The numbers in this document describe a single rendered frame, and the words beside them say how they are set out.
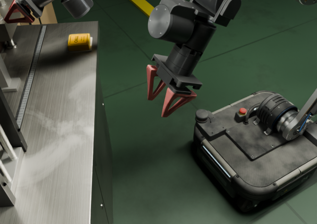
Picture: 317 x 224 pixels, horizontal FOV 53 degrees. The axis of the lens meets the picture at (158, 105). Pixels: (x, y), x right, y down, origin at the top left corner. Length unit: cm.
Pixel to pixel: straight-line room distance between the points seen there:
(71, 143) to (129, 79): 160
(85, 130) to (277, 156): 109
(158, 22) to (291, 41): 250
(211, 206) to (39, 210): 115
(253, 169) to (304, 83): 113
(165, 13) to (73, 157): 42
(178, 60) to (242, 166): 106
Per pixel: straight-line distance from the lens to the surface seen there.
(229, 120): 179
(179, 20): 55
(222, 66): 254
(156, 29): 56
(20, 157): 81
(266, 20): 323
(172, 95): 60
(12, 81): 103
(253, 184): 157
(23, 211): 75
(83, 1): 94
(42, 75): 105
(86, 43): 111
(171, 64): 62
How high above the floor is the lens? 152
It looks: 44 degrees down
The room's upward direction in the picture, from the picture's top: straight up
